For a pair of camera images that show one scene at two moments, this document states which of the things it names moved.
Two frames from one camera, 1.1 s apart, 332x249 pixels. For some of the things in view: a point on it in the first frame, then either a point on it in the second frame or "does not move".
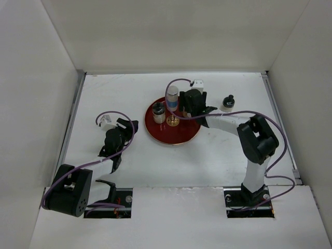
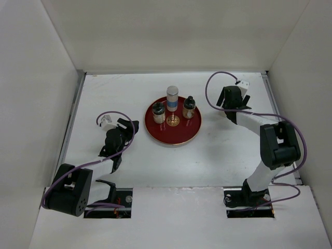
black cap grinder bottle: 158,112 does not move
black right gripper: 182,99 -> 221,98
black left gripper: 128,132 does not move
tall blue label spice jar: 172,96 does not move
